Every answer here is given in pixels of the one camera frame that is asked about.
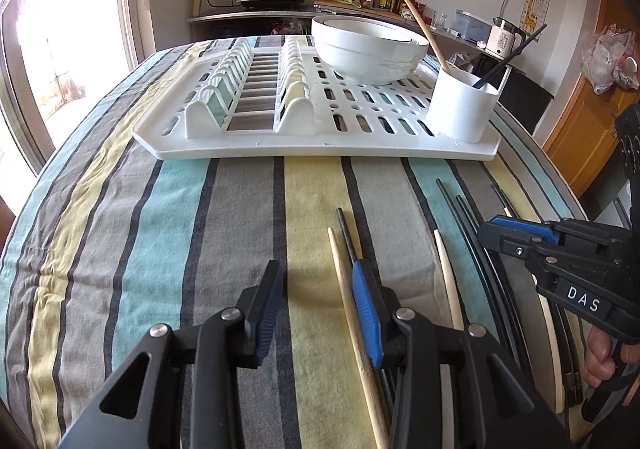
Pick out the person's right hand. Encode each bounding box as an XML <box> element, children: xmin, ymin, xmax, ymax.
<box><xmin>584</xmin><ymin>328</ymin><xmax>622</xmax><ymax>388</ymax></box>

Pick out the white electric kettle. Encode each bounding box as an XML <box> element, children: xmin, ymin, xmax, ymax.
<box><xmin>487</xmin><ymin>16</ymin><xmax>527</xmax><ymax>58</ymax></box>

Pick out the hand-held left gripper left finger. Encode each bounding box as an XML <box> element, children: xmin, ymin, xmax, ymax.
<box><xmin>56</xmin><ymin>259</ymin><xmax>286</xmax><ymax>449</ymax></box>

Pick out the white plastic dish rack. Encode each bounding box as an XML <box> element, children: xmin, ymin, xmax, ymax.
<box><xmin>131</xmin><ymin>35</ymin><xmax>502</xmax><ymax>161</ymax></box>

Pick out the large white bowl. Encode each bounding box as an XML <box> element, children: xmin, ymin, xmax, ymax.
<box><xmin>311</xmin><ymin>15</ymin><xmax>431</xmax><ymax>85</ymax></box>

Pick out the plastic bag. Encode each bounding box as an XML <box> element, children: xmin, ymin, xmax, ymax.
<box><xmin>582</xmin><ymin>26</ymin><xmax>640</xmax><ymax>93</ymax></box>

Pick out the clear plastic container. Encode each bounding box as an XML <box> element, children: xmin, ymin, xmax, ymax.
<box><xmin>452</xmin><ymin>10</ymin><xmax>494</xmax><ymax>43</ymax></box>

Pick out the black cooktop stove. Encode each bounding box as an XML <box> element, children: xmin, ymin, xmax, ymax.
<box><xmin>235</xmin><ymin>0</ymin><xmax>311</xmax><ymax>11</ymax></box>

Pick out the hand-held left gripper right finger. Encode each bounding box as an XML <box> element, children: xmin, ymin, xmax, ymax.
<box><xmin>351</xmin><ymin>259</ymin><xmax>578</xmax><ymax>449</ymax></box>

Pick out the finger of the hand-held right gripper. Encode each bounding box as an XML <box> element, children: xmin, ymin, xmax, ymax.
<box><xmin>477</xmin><ymin>223</ymin><xmax>627</xmax><ymax>291</ymax></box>
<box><xmin>490</xmin><ymin>215</ymin><xmax>628</xmax><ymax>260</ymax></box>

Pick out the pale wooden chopstick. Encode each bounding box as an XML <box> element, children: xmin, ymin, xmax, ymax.
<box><xmin>433</xmin><ymin>229</ymin><xmax>466</xmax><ymax>330</ymax></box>

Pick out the white utensil holder cup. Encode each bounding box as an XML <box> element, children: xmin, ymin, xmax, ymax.
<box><xmin>426</xmin><ymin>64</ymin><xmax>513</xmax><ymax>142</ymax></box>

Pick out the brown wooden chopstick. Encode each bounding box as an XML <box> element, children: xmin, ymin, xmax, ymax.
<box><xmin>327</xmin><ymin>227</ymin><xmax>392</xmax><ymax>449</ymax></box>
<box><xmin>394</xmin><ymin>0</ymin><xmax>452</xmax><ymax>76</ymax></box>

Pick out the glass sliding door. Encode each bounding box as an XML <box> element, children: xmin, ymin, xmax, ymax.
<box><xmin>0</xmin><ymin>0</ymin><xmax>153</xmax><ymax>210</ymax></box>

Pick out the small white bowl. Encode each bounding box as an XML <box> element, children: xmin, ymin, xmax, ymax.
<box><xmin>322</xmin><ymin>19</ymin><xmax>420</xmax><ymax>44</ymax></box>

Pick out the wooden cutting board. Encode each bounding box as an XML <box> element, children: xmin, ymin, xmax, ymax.
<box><xmin>315</xmin><ymin>0</ymin><xmax>372</xmax><ymax>11</ymax></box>

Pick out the striped tablecloth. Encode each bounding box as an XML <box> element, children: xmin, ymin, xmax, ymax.
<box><xmin>0</xmin><ymin>34</ymin><xmax>591</xmax><ymax>449</ymax></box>

